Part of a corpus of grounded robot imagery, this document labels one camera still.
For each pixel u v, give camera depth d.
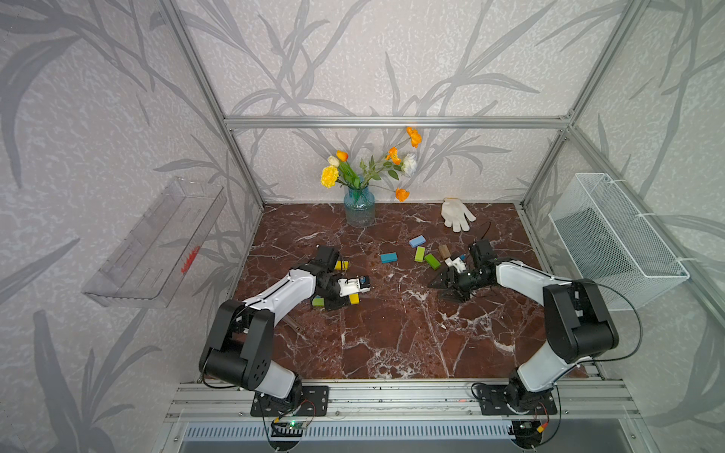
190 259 0.65
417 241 1.08
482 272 0.71
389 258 1.02
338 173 0.91
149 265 0.67
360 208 1.05
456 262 0.88
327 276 0.68
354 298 0.88
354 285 0.79
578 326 0.47
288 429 0.72
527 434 0.70
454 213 1.17
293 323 0.87
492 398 0.74
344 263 1.02
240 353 0.43
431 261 1.02
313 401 0.73
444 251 1.05
